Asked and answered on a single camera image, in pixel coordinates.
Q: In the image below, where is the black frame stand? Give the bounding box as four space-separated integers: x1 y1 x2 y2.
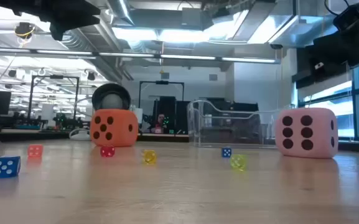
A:
27 74 80 124
138 80 185 108

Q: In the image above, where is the yellow translucent die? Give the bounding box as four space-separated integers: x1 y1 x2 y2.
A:
142 149 157 165

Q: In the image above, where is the clear plastic bin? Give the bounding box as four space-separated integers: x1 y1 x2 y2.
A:
187 99 294 149

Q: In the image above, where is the white spotlight lamp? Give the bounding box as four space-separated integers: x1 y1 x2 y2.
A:
69 82 133 141

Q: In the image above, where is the black background monitor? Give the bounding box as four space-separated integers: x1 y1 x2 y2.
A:
199 97 259 113

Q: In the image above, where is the long ceiling light bar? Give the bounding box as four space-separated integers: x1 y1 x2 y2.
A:
0 46 281 65

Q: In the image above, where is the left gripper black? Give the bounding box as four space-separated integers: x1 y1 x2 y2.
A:
11 0 101 41

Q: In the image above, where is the small red die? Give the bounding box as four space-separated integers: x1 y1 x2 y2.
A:
100 146 116 158

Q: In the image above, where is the dark background workbench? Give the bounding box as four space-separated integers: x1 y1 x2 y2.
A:
0 128 71 142
137 133 190 143

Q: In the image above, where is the small orange die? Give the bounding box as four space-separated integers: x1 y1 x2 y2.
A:
27 144 44 158

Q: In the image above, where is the person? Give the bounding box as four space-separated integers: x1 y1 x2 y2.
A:
154 113 168 134

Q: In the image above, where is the green translucent die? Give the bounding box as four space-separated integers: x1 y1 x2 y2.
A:
230 154 248 171

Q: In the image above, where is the large pink foam die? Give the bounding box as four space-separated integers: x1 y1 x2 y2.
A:
274 107 339 159

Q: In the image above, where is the blue plastic die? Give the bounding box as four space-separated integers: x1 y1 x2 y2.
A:
0 155 22 179

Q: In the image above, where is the large orange foam die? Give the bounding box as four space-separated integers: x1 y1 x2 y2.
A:
90 108 139 147

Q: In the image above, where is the black ceiling cable reel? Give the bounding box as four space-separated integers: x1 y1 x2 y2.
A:
14 21 36 40

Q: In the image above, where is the dark background robot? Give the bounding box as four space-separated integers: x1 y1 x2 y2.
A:
53 112 84 130

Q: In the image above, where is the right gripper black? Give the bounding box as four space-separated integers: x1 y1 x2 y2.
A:
309 27 359 73

